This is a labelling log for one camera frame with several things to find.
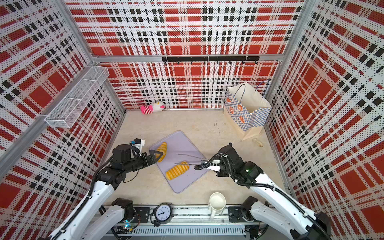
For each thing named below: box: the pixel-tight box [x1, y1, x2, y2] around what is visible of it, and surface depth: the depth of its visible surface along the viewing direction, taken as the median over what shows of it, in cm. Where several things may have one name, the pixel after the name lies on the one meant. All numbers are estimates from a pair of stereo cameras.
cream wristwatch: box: [252, 138, 263, 147], surface depth 101 cm
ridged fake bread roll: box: [165, 160, 190, 181], surface depth 87 cm
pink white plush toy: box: [140, 102, 166, 115], surface depth 117 cm
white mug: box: [208, 192, 226, 222], surface depth 77 cm
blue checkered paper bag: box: [223, 81, 272, 141], surface depth 95 cm
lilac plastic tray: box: [149, 130, 209, 194], surface depth 91 cm
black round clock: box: [150, 202, 174, 227], surface depth 73 cm
